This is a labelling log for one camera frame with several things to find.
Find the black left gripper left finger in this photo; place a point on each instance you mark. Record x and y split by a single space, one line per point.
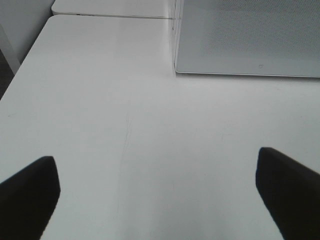
28 199

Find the white microwave door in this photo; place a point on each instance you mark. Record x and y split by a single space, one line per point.
249 37

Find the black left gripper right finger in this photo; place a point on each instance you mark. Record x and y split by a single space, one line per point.
291 193

